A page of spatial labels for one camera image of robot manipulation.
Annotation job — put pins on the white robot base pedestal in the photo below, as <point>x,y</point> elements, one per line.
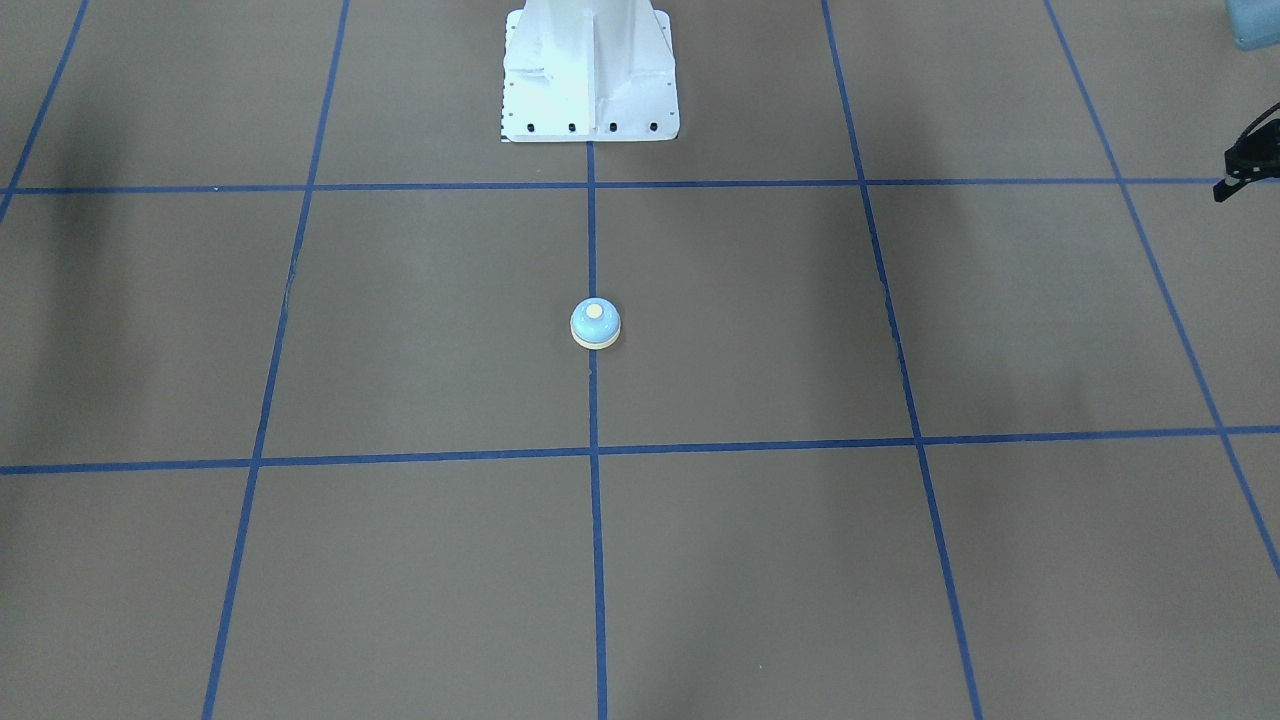
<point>589,71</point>

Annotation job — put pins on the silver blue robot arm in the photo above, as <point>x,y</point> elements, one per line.
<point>1254,26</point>

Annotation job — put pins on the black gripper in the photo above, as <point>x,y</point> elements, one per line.
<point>1250,160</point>

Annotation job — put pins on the light blue call bell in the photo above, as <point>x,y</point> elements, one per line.
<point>595,324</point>

